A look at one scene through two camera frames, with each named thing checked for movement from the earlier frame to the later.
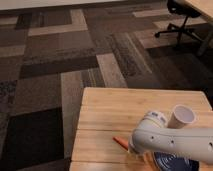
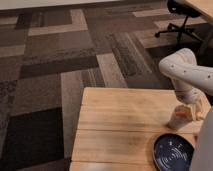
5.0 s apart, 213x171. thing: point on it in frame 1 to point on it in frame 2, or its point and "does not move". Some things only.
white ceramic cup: (181, 116) does not move
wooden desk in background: (204, 7) does not move
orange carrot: (122, 142) to (181, 114)
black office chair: (181, 8) does not move
